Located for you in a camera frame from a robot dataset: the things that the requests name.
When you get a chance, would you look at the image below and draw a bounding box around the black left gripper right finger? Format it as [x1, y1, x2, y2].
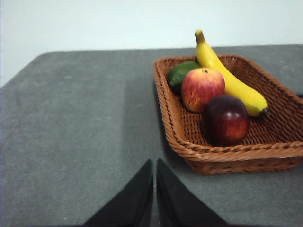
[156, 158, 228, 227]

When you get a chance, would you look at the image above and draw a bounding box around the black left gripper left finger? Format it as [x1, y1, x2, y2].
[84, 159, 154, 227]

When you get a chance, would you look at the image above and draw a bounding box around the dark red plum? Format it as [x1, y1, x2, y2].
[203, 95, 250, 147]

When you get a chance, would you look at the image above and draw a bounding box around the brown wicker basket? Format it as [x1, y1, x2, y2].
[153, 54, 303, 176]

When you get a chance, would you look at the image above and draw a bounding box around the red and yellow apple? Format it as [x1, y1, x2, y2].
[181, 67, 225, 113]

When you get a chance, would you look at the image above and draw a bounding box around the yellow banana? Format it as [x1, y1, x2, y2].
[195, 29, 271, 118]

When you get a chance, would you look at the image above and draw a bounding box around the dark green fruit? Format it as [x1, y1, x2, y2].
[166, 60, 202, 95]

